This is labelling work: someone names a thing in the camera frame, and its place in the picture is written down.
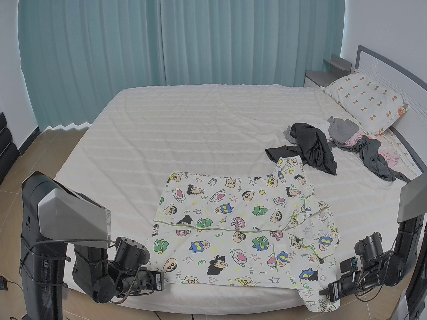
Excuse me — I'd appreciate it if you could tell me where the white printed pyjama top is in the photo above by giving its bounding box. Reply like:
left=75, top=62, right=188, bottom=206
left=149, top=156, right=341, bottom=312

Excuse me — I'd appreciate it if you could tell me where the black cable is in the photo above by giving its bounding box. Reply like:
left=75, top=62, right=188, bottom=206
left=112, top=269, right=157, bottom=305
left=19, top=239, right=117, bottom=272
left=354, top=287, right=377, bottom=302

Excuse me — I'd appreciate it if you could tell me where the grey bedside table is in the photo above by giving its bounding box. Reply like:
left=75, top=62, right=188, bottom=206
left=304, top=54, right=352, bottom=88

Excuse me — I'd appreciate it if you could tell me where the bed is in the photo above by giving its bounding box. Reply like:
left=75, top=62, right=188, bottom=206
left=53, top=45, right=427, bottom=316

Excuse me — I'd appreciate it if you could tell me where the blue-green curtain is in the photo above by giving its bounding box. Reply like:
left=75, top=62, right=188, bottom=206
left=160, top=0, right=346, bottom=87
left=18, top=0, right=167, bottom=132

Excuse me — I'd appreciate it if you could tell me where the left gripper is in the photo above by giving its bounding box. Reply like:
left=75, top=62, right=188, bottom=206
left=138, top=269, right=166, bottom=294

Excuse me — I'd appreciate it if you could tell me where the pink garment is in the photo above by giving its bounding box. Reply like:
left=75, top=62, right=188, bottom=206
left=328, top=132, right=401, bottom=169

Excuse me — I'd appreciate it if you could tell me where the small grey garment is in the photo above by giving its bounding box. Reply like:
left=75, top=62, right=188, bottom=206
left=283, top=125, right=299, bottom=144

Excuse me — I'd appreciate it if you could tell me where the black garment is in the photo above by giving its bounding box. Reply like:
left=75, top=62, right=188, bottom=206
left=265, top=123, right=338, bottom=176

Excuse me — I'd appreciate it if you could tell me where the white printed pillow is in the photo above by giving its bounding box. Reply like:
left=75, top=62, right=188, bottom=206
left=322, top=71, right=409, bottom=135
left=375, top=129, right=417, bottom=176

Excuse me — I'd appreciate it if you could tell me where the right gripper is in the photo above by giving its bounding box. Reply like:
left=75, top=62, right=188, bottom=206
left=318, top=275, right=359, bottom=302

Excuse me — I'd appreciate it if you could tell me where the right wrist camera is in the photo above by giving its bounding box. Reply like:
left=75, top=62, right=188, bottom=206
left=340, top=258, right=358, bottom=274

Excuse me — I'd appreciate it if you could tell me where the dark grey garment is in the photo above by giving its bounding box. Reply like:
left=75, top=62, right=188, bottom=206
left=330, top=135, right=411, bottom=183

